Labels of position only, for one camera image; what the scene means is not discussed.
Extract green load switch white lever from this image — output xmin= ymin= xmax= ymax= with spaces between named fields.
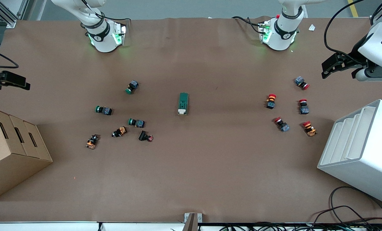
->
xmin=178 ymin=92 xmax=189 ymax=116

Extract red mushroom button blue block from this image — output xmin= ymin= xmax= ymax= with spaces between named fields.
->
xmin=273 ymin=117 xmax=290 ymax=133
xmin=294 ymin=76 xmax=310 ymax=90

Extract red button clear orange block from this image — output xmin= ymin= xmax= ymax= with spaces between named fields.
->
xmin=302 ymin=121 xmax=318 ymax=137

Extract brown cardboard box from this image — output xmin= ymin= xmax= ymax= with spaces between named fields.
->
xmin=0 ymin=107 xmax=53 ymax=202

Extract green pushbutton blue block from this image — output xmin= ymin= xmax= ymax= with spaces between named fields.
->
xmin=95 ymin=105 xmax=113 ymax=116
xmin=125 ymin=80 xmax=139 ymax=95

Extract white slotted rack box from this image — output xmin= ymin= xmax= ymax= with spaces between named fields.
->
xmin=317 ymin=99 xmax=382 ymax=207

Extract black pushbutton orange block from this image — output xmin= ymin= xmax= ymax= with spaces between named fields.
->
xmin=111 ymin=126 xmax=128 ymax=138
xmin=85 ymin=134 xmax=100 ymax=150

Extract brown paper table cover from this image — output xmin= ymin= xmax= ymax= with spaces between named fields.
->
xmin=0 ymin=16 xmax=382 ymax=223

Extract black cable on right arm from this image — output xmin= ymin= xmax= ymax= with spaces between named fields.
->
xmin=0 ymin=47 xmax=19 ymax=69

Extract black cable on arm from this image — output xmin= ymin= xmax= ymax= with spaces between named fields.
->
xmin=0 ymin=47 xmax=19 ymax=69
xmin=324 ymin=0 xmax=376 ymax=56

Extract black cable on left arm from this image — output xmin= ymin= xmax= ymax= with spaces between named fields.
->
xmin=324 ymin=0 xmax=376 ymax=56

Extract black cable at arm base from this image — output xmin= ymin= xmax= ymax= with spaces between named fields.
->
xmin=231 ymin=15 xmax=265 ymax=34

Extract black looped cable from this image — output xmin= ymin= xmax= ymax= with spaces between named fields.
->
xmin=313 ymin=186 xmax=382 ymax=227

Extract black square switch red terminals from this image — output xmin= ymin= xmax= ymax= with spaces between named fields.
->
xmin=138 ymin=130 xmax=154 ymax=142

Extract black cable bundle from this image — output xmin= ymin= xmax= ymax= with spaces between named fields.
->
xmin=220 ymin=222 xmax=382 ymax=231

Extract metal bracket with post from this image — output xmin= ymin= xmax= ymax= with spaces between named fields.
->
xmin=184 ymin=213 xmax=203 ymax=231

